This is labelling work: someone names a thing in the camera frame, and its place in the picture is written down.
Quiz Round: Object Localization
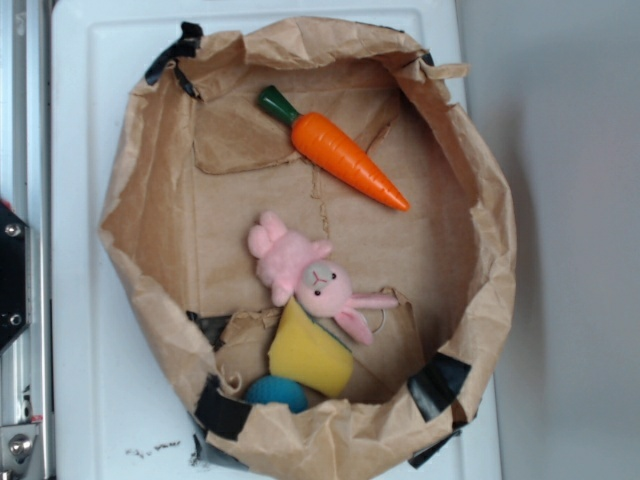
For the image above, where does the aluminium frame rail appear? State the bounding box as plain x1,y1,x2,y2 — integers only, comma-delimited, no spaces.
1,1,56,479

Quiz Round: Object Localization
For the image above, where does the white plastic tray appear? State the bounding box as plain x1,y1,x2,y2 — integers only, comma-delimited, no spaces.
49,0,503,480

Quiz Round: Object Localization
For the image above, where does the orange plastic toy carrot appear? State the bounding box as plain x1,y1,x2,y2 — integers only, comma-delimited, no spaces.
258,85,410,211

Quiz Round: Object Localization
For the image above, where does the black metal bracket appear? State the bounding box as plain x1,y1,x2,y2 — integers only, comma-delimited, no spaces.
0,199,30,354

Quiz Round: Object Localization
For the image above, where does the brown paper bag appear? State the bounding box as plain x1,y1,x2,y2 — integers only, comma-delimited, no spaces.
100,17,516,479

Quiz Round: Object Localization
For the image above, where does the pink plush bunny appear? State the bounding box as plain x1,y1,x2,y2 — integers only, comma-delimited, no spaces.
248,211,399,345

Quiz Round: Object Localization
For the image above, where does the yellow sponge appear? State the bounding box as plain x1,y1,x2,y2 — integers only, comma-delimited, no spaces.
268,298,354,398

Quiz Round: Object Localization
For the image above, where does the blue ball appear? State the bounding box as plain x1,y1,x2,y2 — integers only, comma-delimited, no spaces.
244,375,308,414

